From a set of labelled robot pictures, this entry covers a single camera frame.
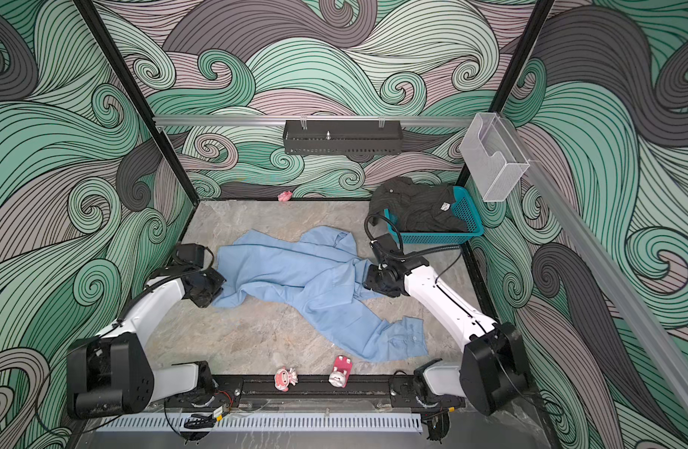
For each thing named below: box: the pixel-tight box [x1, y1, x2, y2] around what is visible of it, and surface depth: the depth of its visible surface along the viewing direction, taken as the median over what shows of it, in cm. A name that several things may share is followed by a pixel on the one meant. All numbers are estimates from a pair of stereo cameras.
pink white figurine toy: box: [273, 365, 299, 392], surface depth 74 cm
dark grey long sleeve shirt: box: [368, 176, 469, 232], surface depth 112 cm
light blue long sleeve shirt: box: [213, 225, 429, 363], surface depth 90 cm
